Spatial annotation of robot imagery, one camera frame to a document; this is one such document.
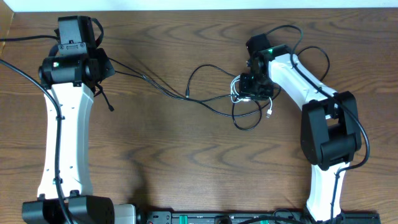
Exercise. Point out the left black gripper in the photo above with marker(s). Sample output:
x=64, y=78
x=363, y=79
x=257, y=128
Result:
x=106, y=66

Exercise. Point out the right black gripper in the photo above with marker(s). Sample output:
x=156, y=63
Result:
x=245, y=91

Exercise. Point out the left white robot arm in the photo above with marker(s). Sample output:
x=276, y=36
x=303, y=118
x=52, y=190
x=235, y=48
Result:
x=71, y=77

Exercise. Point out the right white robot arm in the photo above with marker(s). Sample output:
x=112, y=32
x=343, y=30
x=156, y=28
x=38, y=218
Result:
x=329, y=135

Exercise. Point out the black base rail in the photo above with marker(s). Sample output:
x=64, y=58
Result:
x=278, y=216

